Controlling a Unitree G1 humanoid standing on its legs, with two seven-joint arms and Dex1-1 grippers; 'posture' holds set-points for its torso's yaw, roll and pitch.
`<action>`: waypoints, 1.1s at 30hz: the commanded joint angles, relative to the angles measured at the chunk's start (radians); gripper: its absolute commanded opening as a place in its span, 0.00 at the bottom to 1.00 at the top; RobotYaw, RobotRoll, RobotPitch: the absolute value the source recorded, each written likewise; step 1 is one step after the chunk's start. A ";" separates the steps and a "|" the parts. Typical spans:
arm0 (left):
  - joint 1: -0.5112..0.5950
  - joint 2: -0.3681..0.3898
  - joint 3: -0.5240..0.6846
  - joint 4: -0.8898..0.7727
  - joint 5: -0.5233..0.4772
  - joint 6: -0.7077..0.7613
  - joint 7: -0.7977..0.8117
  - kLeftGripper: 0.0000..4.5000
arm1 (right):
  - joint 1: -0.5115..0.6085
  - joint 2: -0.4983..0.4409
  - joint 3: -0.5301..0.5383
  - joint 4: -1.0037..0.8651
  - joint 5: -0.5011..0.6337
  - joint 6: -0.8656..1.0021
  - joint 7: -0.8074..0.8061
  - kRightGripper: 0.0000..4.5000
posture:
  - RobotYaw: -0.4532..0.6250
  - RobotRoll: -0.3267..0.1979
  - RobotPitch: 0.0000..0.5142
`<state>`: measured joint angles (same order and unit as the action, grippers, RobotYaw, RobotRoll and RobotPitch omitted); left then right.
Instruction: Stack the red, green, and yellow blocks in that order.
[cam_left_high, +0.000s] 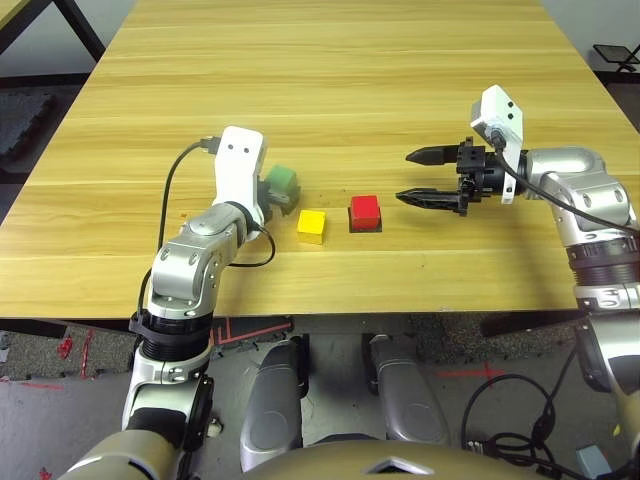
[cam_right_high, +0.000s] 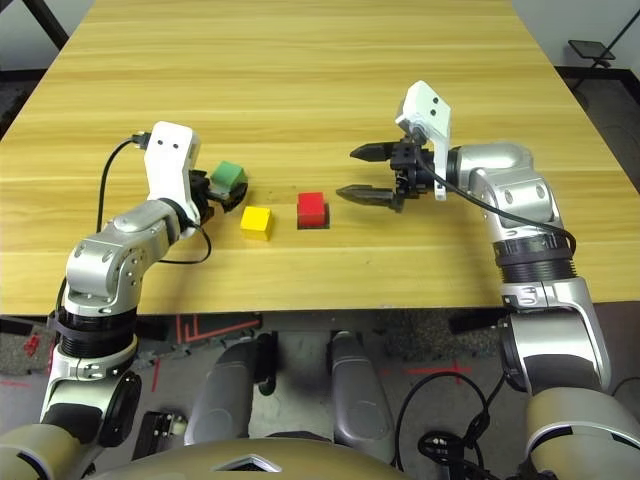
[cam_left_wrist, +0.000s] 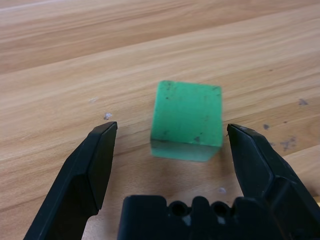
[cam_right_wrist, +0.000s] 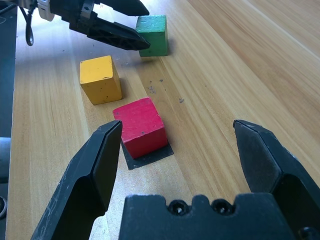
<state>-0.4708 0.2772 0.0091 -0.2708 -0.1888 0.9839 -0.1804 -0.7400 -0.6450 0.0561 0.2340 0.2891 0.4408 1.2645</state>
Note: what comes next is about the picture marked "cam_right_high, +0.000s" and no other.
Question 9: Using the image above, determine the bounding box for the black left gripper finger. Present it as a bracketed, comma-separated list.
[219, 181, 250, 215]

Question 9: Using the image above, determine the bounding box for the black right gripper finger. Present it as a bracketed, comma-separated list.
[335, 184, 401, 209]
[349, 141, 396, 164]

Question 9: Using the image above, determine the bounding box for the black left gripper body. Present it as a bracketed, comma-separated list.
[190, 170, 224, 221]

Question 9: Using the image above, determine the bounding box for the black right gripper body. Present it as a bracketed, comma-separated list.
[390, 141, 440, 214]

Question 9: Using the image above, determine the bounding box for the green wooden block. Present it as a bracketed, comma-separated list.
[209, 160, 246, 196]

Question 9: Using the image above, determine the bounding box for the yellow wooden block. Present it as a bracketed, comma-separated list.
[239, 206, 274, 242]

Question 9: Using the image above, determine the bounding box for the red wooden block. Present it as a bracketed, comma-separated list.
[296, 191, 329, 229]

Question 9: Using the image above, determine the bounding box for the black square marker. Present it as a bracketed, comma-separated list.
[296, 203, 333, 232]

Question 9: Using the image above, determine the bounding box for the black mat with red lines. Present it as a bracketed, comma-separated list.
[174, 313, 262, 346]

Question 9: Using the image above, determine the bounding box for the black table foot bar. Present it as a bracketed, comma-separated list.
[448, 309, 506, 335]
[134, 319, 169, 341]

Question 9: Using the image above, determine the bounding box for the grey left robot leg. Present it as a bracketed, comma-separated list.
[183, 335, 274, 446]

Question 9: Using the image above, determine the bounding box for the grey robot leg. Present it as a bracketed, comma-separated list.
[183, 335, 274, 446]
[327, 329, 399, 464]

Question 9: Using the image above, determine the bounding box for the grey right robot leg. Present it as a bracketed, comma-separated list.
[327, 329, 399, 464]

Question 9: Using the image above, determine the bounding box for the dark foam floor mat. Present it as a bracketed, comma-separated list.
[0, 74, 39, 136]

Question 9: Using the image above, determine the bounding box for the black tray stand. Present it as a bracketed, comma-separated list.
[568, 9, 640, 69]

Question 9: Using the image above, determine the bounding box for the black box with white connectors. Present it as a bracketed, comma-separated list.
[419, 432, 469, 476]
[132, 409, 189, 459]

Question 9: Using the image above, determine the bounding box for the olive robot torso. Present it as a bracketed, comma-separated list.
[94, 438, 401, 480]

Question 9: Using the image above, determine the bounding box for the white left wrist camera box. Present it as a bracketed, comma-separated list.
[143, 121, 203, 226]

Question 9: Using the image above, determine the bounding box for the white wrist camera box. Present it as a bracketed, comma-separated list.
[143, 121, 203, 226]
[394, 79, 453, 202]

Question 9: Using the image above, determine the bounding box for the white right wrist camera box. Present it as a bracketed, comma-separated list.
[394, 79, 453, 202]

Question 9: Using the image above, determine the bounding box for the thin black left wrist wire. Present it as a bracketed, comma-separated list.
[159, 224, 212, 266]

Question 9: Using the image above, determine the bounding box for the black right camera cable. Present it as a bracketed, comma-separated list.
[409, 124, 578, 254]

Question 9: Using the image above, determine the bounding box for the black camera cable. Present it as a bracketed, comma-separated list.
[97, 130, 151, 234]
[409, 124, 578, 254]

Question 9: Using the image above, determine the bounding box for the black left camera cable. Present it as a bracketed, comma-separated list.
[97, 130, 151, 234]

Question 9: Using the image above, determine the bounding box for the black floor cable loop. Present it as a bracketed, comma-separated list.
[394, 372, 531, 480]

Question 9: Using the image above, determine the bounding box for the black metal frame bar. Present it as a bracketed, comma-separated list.
[27, 0, 69, 51]

